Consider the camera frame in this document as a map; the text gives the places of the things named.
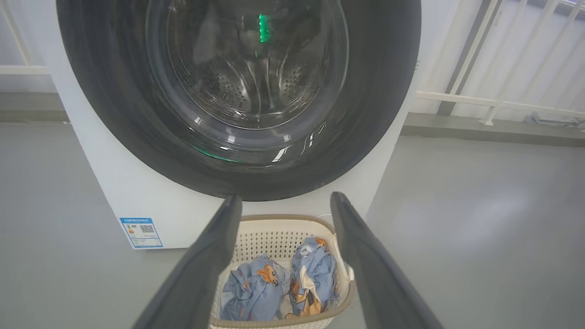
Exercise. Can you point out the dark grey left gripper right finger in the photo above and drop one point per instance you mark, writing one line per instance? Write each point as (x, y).
(379, 288)

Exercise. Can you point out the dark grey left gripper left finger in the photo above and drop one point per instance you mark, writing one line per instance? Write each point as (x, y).
(196, 283)

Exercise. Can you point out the blue fox print garment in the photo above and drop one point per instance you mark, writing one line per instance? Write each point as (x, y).
(251, 297)

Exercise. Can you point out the blue garment with cream lining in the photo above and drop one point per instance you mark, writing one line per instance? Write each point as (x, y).
(317, 269)

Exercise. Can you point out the black round glass washer door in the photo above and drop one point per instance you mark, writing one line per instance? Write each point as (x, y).
(114, 91)

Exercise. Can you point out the cream perforated laundry basket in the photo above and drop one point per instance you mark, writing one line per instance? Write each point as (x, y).
(269, 242)

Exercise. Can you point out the white front-load washing machine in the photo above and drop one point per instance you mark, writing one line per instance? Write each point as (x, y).
(137, 192)

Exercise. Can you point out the blue energy label sticker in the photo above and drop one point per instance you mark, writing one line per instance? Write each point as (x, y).
(141, 233)

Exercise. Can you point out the white metal railing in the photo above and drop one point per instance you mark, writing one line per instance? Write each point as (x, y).
(498, 104)
(23, 69)

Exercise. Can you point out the dark grey vertical post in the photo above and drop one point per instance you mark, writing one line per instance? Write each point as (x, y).
(461, 64)

